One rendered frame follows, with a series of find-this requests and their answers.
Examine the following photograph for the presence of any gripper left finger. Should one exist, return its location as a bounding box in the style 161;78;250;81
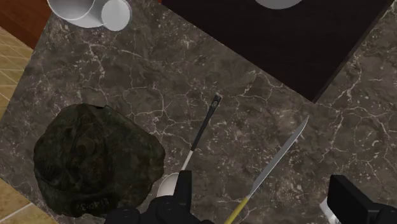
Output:
104;169;216;224

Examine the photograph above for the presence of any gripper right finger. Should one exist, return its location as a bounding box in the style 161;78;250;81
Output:
326;174;397;224

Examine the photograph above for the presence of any dark green camouflage hat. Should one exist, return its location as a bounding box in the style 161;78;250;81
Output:
32;102;167;218

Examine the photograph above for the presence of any white cup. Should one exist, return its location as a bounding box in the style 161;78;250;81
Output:
46;0;133;32

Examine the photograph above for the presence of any black handled white spoon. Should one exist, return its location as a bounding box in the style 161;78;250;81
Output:
156;94;223;198

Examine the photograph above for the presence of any yellow handled knife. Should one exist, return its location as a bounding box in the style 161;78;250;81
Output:
223;115;310;224

